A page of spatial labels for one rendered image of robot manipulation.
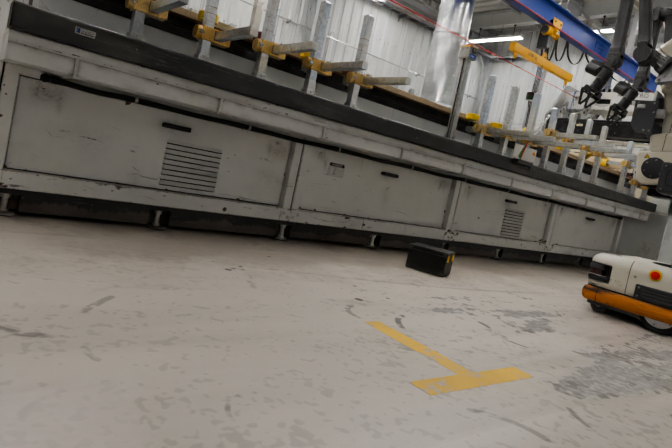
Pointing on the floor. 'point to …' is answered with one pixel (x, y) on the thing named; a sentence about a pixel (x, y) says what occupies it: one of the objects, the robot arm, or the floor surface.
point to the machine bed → (254, 158)
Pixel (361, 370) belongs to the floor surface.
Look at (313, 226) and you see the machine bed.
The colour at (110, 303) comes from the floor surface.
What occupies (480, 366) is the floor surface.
